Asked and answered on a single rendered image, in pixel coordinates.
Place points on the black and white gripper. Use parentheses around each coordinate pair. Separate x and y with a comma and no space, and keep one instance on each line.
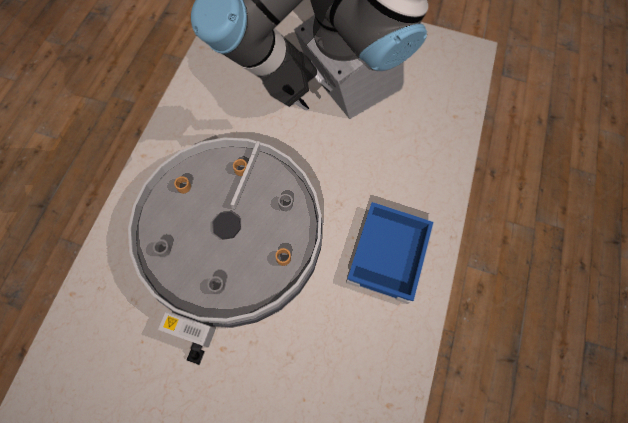
(294,66)

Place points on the blue crate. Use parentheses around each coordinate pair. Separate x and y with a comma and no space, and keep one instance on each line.
(392,253)

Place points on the bronze bushing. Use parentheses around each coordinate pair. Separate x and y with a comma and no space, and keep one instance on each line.
(180,180)
(238,163)
(283,263)

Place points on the grey metal ring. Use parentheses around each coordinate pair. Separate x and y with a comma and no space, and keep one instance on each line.
(156,246)
(211,280)
(283,197)

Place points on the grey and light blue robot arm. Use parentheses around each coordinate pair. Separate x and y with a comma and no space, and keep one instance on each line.
(366,29)

